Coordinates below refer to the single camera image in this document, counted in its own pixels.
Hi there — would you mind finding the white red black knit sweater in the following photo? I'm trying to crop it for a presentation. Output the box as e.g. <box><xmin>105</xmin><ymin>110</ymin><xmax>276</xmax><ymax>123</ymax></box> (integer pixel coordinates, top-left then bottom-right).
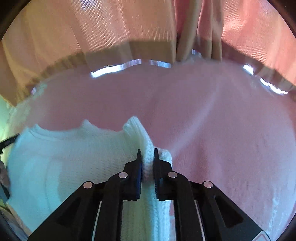
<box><xmin>7</xmin><ymin>116</ymin><xmax>171</xmax><ymax>240</ymax></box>

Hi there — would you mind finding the person's left hand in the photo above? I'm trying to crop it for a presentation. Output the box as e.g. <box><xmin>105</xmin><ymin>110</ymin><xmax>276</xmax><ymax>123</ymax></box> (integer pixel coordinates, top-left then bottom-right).
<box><xmin>0</xmin><ymin>161</ymin><xmax>10</xmax><ymax>188</ymax></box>

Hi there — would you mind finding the pink bed sheet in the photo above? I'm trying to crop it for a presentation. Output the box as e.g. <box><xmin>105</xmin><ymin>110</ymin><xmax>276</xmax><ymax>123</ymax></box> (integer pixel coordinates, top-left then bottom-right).
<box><xmin>18</xmin><ymin>59</ymin><xmax>295</xmax><ymax>240</ymax></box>

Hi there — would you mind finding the pink curtain with brown hem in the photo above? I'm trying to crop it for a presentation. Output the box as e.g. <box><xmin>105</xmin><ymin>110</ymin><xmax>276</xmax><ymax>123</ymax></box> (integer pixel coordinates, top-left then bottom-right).
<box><xmin>1</xmin><ymin>1</ymin><xmax>295</xmax><ymax>105</ymax></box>

